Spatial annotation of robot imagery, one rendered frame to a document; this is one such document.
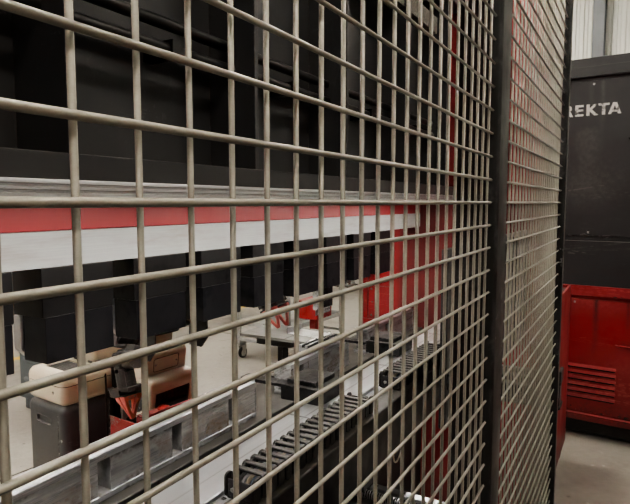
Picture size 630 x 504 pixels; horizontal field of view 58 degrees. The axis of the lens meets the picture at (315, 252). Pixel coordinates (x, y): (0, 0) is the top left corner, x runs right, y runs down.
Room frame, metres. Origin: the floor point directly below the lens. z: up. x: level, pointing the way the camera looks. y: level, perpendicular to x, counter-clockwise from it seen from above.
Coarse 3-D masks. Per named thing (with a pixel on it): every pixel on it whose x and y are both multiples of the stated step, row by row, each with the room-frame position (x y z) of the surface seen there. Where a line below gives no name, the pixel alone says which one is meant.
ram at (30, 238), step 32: (0, 224) 0.88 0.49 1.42; (32, 224) 0.93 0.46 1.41; (64, 224) 0.98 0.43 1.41; (96, 224) 1.04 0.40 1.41; (128, 224) 1.11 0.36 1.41; (160, 224) 1.18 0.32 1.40; (224, 224) 1.36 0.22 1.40; (256, 224) 1.48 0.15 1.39; (288, 224) 1.61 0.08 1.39; (352, 224) 1.98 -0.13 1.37; (384, 224) 2.23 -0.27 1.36; (32, 256) 0.93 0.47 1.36; (64, 256) 0.98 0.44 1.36; (96, 256) 1.04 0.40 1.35; (128, 256) 1.10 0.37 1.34
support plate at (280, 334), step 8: (256, 328) 2.00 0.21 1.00; (264, 328) 2.00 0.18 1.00; (272, 328) 2.00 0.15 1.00; (280, 328) 2.00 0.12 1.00; (304, 328) 2.00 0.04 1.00; (248, 336) 1.92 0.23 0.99; (256, 336) 1.90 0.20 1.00; (264, 336) 1.88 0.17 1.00; (272, 336) 1.88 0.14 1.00; (280, 336) 1.88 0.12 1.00; (288, 336) 1.88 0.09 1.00
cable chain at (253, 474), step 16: (352, 400) 1.15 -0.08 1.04; (336, 416) 1.06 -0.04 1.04; (288, 432) 0.99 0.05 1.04; (304, 432) 1.00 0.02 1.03; (336, 432) 1.03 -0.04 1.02; (272, 448) 0.92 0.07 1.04; (288, 448) 0.94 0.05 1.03; (256, 464) 0.86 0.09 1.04; (272, 464) 0.88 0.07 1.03; (304, 464) 0.93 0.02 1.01; (224, 480) 0.83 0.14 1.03; (240, 480) 0.84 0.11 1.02; (256, 480) 0.81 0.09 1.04; (272, 480) 0.84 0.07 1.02; (256, 496) 0.81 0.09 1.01
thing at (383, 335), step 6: (372, 336) 1.74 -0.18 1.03; (384, 336) 1.73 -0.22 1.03; (396, 336) 1.73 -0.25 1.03; (408, 336) 1.78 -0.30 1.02; (348, 342) 1.81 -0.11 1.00; (354, 342) 1.80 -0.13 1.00; (366, 342) 1.73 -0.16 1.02; (372, 342) 1.72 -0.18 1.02; (384, 342) 1.71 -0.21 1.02; (396, 342) 1.71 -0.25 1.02; (408, 342) 1.75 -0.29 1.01; (366, 348) 1.73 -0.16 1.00; (372, 348) 1.72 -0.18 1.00; (384, 348) 1.70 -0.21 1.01; (408, 348) 1.75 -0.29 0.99; (396, 354) 1.68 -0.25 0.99
